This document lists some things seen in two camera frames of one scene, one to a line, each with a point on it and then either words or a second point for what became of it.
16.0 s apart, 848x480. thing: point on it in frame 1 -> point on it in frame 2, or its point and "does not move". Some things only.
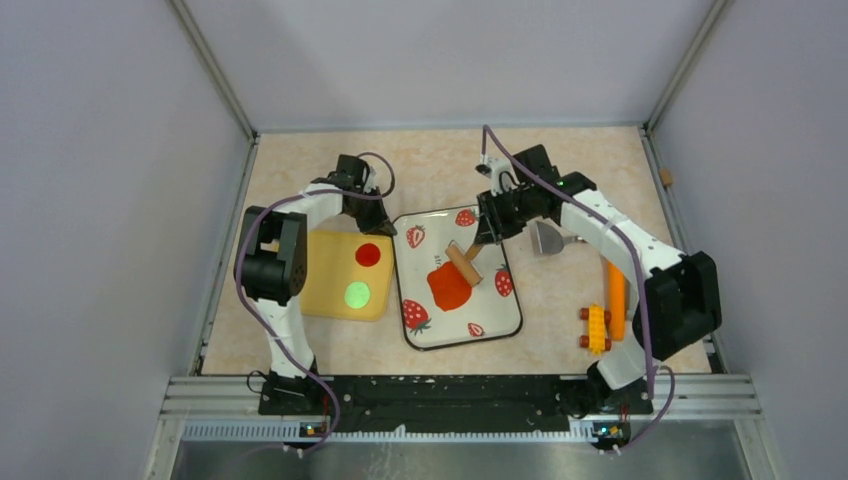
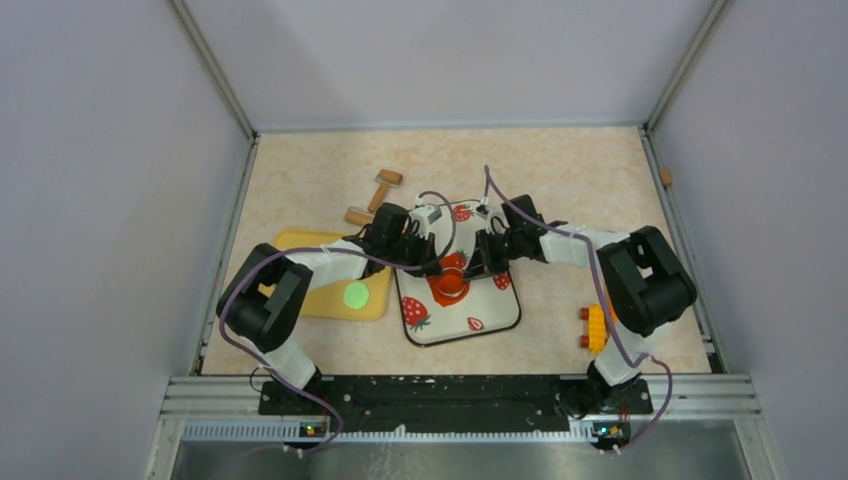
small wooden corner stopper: [666, 177] does not move
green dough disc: [357, 294] does not move
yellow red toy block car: [596, 340] does not move
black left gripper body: [369, 214] -> [410, 251]
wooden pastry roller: [464, 262] -> [365, 216]
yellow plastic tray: [349, 276] does not move
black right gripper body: [508, 212] -> [498, 250]
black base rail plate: [450, 404] does not move
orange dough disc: [449, 286] does not move
